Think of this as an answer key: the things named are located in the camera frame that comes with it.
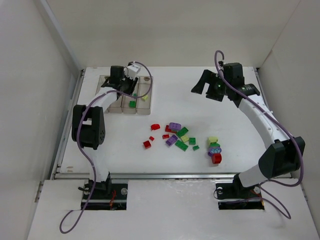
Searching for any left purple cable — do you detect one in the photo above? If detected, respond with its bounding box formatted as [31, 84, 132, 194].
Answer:
[58, 60, 153, 235]

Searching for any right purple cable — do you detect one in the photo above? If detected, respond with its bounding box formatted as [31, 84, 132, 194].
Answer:
[214, 50, 306, 220]

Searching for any green long lego brick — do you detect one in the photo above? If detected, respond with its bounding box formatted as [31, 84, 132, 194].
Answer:
[175, 140, 189, 152]

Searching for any purple rounded lego brick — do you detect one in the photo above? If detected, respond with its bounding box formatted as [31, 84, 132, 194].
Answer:
[168, 122, 182, 132]

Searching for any purple flat lego brick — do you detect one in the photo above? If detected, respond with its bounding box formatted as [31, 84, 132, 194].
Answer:
[165, 134, 179, 147]

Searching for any yellow square lego brick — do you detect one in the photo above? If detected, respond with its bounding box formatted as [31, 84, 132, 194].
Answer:
[180, 135, 190, 143]

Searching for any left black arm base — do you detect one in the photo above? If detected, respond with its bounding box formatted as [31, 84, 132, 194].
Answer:
[85, 183, 128, 211]

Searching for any green square lego brick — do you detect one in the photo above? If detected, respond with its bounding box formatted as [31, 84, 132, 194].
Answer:
[129, 100, 137, 108]

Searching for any red flat lego brick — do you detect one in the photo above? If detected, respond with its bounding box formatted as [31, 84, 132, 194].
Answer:
[165, 125, 177, 134]

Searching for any yellow rounded lego brick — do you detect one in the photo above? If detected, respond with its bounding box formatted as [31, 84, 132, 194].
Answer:
[207, 136, 219, 145]

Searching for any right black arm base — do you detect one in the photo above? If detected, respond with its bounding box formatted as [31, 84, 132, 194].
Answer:
[214, 182, 265, 210]

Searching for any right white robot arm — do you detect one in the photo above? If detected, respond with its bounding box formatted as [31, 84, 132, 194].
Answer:
[191, 62, 306, 198]

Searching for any clear container far left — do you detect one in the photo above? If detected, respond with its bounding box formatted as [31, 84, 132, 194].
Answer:
[96, 75, 109, 92]

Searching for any red slope lego brick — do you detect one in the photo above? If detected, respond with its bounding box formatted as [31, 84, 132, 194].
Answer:
[143, 140, 152, 149]

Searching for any red cylinder lego brick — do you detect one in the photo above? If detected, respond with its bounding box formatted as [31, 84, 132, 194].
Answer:
[211, 153, 222, 165]

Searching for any tiny green lego piece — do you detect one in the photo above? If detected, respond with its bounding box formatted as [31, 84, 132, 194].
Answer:
[192, 145, 200, 151]

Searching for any purple cable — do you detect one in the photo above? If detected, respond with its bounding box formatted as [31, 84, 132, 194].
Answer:
[58, 60, 153, 235]
[214, 50, 306, 220]

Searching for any red round lego piece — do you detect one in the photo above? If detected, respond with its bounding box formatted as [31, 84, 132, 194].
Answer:
[150, 123, 161, 131]

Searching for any clear container far right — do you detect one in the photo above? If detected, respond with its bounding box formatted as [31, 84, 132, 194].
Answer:
[136, 76, 153, 115]

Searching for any small red lego brick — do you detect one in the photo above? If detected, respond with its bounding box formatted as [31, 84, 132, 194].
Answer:
[162, 134, 170, 139]

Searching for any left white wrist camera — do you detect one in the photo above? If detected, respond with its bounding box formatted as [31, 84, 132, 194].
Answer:
[124, 61, 141, 80]

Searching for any clear container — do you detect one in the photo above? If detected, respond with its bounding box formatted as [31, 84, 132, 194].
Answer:
[96, 75, 109, 92]
[108, 97, 123, 114]
[136, 76, 153, 115]
[121, 82, 140, 115]

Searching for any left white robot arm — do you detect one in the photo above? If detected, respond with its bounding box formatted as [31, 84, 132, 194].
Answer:
[71, 62, 141, 195]

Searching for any green lettered lego brick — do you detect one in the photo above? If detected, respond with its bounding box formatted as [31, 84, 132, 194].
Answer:
[188, 137, 197, 146]

